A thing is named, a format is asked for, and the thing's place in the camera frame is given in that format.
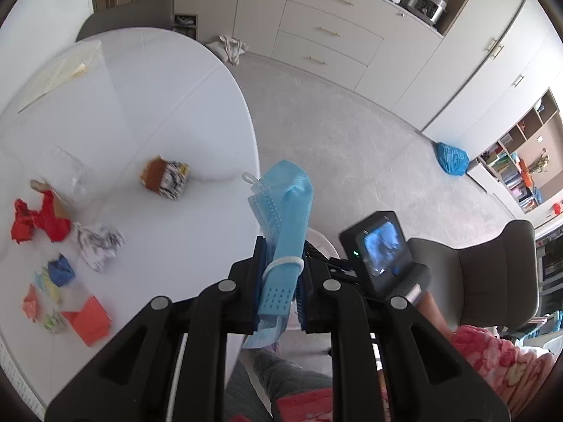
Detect blue face mask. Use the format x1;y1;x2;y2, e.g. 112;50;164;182
242;160;314;350

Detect white trash bin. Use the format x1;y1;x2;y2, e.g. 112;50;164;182
306;228;340;259

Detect grey chair behind table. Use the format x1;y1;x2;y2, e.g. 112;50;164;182
75;0;175;42

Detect operator left leg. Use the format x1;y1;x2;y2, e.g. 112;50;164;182
250;347;332;421

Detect brown patterned snack box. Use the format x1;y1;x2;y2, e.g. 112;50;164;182
139;156;190;201

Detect brown cardboard piece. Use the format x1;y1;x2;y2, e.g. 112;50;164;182
30;179;71;220

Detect white tote bag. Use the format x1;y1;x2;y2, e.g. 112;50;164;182
206;34;248;66

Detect orange paper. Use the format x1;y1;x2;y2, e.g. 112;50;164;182
61;295;112;347

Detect clear plastic bottle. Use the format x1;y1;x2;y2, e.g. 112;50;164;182
37;146;95;209

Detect red paper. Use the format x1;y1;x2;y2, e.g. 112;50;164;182
11;199;72;244

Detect shoe shelf niche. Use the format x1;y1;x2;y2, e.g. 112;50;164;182
173;14;197;40

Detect blue plastic bag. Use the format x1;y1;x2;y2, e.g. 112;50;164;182
436;143;469;176

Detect open bookshelf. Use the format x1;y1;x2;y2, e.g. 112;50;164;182
475;89;562;224

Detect small green patterned paper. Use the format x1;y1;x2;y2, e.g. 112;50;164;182
43;309;67;335

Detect cream paper sheets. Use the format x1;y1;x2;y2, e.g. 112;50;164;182
18;39;104;113

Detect grey chair near operator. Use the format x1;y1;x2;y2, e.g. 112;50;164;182
407;220;539;331

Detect yellow blue paper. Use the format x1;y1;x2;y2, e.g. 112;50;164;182
33;267;62;304

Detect white drawer cabinet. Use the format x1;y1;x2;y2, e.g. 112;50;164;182
233;0;446;111

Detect silver rice cooker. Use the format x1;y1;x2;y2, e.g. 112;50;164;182
406;0;447;26

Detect small pink paper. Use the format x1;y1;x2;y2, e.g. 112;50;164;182
22;284;40;323

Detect black white paper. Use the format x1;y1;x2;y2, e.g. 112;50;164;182
75;223;125;273

